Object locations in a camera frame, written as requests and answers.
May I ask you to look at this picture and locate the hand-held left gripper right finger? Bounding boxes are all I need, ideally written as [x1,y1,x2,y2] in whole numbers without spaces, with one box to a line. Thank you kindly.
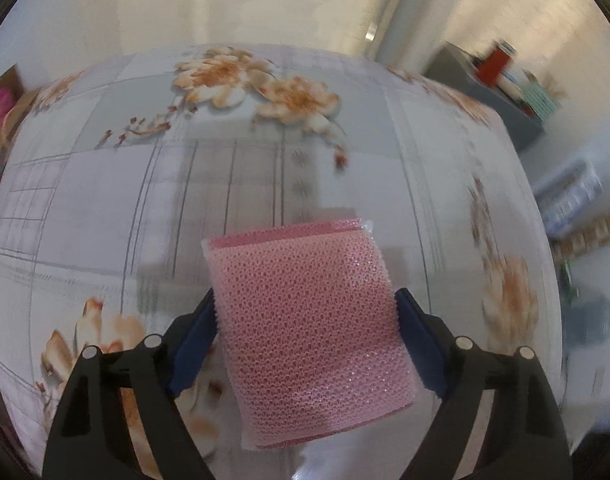
[392,287,573,480]

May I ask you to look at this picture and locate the grey cabinet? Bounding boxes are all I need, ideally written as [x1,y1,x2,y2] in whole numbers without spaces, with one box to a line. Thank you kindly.
[424,42,546,152]

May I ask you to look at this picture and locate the red container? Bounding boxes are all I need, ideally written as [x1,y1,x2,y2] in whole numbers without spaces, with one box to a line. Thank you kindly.
[476,46,514,87]

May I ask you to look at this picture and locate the grey blue bag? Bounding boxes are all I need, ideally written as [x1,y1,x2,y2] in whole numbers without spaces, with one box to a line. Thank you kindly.
[564,292,610,347]

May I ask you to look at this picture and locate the cardboard box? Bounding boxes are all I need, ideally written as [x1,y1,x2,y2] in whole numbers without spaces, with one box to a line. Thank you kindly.
[0,64,42,153]

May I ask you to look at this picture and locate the brick patterned box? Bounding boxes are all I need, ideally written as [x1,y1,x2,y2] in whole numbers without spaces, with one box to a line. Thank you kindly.
[550,209,610,262]

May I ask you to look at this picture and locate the cream curtain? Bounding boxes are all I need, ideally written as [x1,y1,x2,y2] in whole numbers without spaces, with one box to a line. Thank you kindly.
[60,0,416,58]

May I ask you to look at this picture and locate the teal box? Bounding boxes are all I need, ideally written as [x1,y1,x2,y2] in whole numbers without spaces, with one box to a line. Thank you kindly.
[521,82,562,122]

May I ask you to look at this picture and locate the pink mesh sponge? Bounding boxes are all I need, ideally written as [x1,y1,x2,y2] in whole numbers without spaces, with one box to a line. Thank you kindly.
[201,216,420,452]

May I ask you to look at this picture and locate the floral tablecloth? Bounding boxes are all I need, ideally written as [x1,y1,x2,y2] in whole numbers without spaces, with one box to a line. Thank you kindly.
[0,44,568,480]

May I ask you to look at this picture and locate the white and blue boxes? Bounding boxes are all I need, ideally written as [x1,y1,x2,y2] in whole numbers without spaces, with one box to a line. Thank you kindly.
[531,159,604,240]

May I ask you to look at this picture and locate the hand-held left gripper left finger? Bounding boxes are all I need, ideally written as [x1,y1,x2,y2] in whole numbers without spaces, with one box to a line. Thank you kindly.
[42,287,221,480]

